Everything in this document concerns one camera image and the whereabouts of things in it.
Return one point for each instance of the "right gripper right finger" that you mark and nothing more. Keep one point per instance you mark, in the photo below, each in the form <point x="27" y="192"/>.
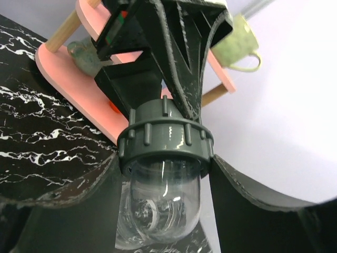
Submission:
<point x="251" y="217"/>

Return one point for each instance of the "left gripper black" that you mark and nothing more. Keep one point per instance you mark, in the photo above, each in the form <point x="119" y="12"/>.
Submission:
<point x="181" y="35"/>

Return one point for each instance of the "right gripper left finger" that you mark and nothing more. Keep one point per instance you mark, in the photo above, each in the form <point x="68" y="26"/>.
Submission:
<point x="88" y="224"/>

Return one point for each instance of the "clear elbow pipe fitting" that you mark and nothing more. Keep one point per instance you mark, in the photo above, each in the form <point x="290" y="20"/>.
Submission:
<point x="160" y="204"/>

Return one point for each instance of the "orange plastic bowl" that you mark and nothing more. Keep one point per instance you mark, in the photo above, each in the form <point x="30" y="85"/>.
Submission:
<point x="114" y="107"/>

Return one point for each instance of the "grey-green speckled mug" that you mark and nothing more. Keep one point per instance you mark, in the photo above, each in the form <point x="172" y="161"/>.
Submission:
<point x="84" y="56"/>

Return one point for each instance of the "black marble pattern mat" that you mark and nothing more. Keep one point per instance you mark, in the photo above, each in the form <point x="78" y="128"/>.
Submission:
<point x="46" y="143"/>

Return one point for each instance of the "pink three-tier wooden shelf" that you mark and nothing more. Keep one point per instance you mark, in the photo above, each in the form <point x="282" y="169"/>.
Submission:
<point x="58" y="68"/>

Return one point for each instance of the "green ceramic mug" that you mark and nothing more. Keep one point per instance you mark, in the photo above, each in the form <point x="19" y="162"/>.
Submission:
<point x="240" y="43"/>

